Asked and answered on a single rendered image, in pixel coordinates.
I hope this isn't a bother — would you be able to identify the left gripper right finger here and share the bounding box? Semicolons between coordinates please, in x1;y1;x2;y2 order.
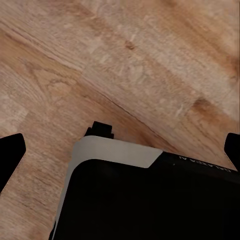
224;132;240;173

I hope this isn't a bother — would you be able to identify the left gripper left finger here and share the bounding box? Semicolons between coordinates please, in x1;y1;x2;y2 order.
0;133;26;193

